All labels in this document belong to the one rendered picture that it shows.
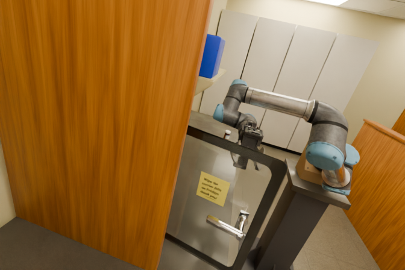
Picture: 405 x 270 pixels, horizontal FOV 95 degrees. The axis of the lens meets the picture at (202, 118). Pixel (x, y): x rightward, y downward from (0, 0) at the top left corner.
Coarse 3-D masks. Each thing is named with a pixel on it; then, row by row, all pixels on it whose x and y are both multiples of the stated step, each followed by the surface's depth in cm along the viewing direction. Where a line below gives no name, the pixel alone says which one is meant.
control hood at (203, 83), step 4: (220, 68) 70; (220, 72) 57; (224, 72) 62; (200, 76) 42; (216, 76) 48; (220, 76) 52; (200, 80) 41; (204, 80) 41; (208, 80) 41; (212, 80) 41; (216, 80) 46; (196, 84) 42; (200, 84) 42; (204, 84) 41; (208, 84) 41; (212, 84) 42; (196, 88) 42; (200, 88) 42; (204, 88) 42; (196, 92) 42; (200, 92) 42
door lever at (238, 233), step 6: (210, 216) 44; (240, 216) 46; (210, 222) 44; (216, 222) 43; (222, 222) 44; (240, 222) 45; (246, 222) 46; (222, 228) 43; (228, 228) 42; (234, 228) 43; (240, 228) 43; (234, 234) 42; (240, 234) 42
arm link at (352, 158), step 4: (348, 144) 98; (348, 148) 96; (352, 148) 96; (348, 152) 95; (352, 152) 95; (356, 152) 95; (348, 156) 94; (352, 156) 94; (356, 156) 94; (348, 160) 93; (352, 160) 93; (356, 160) 93; (344, 164) 94; (348, 164) 93; (352, 164) 93; (352, 168) 94
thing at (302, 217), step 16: (288, 192) 129; (288, 208) 122; (304, 208) 119; (320, 208) 116; (272, 224) 140; (288, 224) 125; (304, 224) 122; (256, 240) 174; (272, 240) 133; (288, 240) 129; (304, 240) 126; (256, 256) 154; (272, 256) 137; (288, 256) 133
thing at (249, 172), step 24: (192, 144) 46; (216, 144) 43; (192, 168) 48; (216, 168) 45; (240, 168) 43; (264, 168) 40; (192, 192) 50; (240, 192) 44; (264, 192) 42; (192, 216) 52; (216, 216) 49; (264, 216) 44; (192, 240) 55; (216, 240) 51; (240, 240) 48; (216, 264) 54; (240, 264) 50
